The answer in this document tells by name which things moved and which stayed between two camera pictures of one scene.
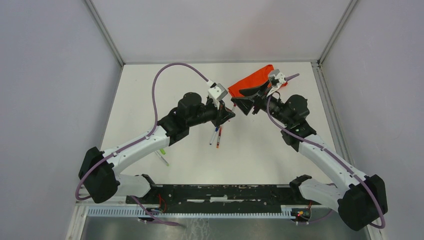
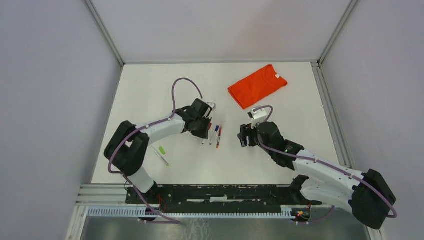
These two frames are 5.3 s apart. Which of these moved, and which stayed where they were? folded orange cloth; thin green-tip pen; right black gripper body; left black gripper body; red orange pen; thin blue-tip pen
Moved: right black gripper body; left black gripper body
Stayed: folded orange cloth; thin green-tip pen; thin blue-tip pen; red orange pen
